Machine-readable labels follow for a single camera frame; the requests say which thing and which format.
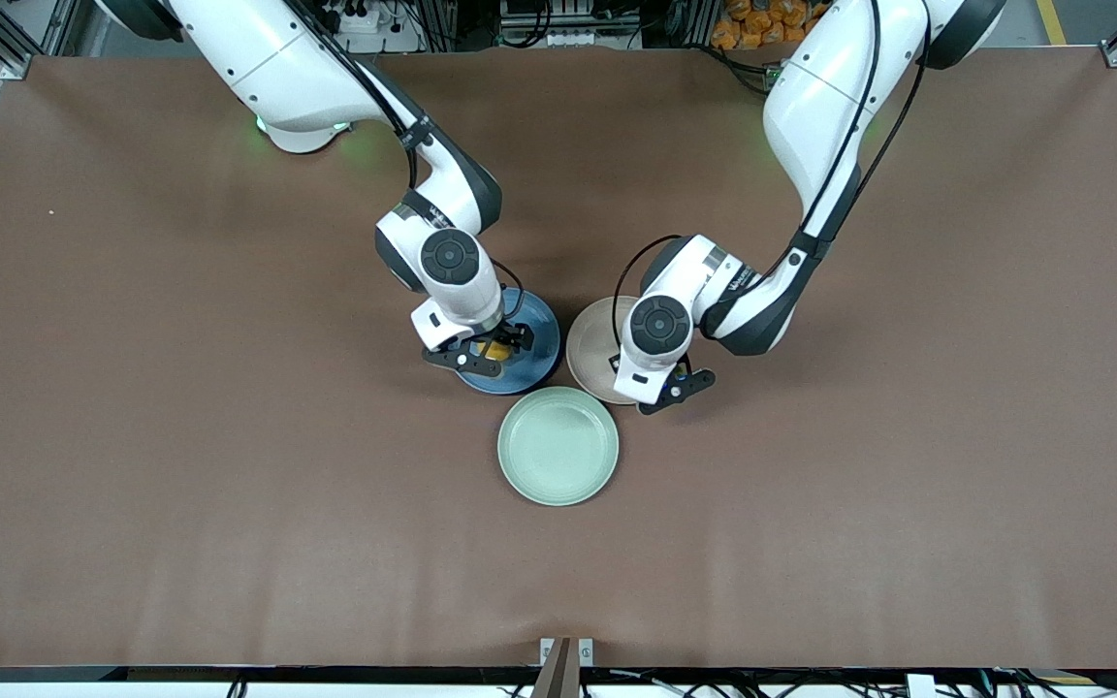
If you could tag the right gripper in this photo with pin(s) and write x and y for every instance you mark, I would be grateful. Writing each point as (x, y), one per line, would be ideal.
(508, 338)

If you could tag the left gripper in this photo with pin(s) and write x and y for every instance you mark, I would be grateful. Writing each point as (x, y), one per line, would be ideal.
(615, 364)

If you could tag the yellow lemon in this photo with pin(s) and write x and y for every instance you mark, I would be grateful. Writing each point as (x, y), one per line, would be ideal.
(497, 350)

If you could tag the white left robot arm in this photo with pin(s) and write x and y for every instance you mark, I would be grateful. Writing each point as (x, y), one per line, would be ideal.
(820, 116)

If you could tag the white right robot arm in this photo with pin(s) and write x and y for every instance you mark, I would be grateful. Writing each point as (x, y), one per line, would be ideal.
(306, 78)

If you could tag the dark blue round plate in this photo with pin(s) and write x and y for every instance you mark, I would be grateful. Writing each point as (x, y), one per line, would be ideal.
(537, 354)

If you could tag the beige round plate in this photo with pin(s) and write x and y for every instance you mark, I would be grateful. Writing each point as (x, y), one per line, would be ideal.
(592, 354)

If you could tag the mint green round plate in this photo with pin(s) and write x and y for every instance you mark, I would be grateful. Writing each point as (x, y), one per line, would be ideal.
(558, 446)

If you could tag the white power strip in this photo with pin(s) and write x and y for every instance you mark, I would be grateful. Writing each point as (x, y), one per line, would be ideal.
(360, 17)

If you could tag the pile of orange objects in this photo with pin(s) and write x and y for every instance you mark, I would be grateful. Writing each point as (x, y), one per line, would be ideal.
(762, 21)

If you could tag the metal table edge bracket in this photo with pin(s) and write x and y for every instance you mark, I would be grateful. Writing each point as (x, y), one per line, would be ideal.
(566, 664)

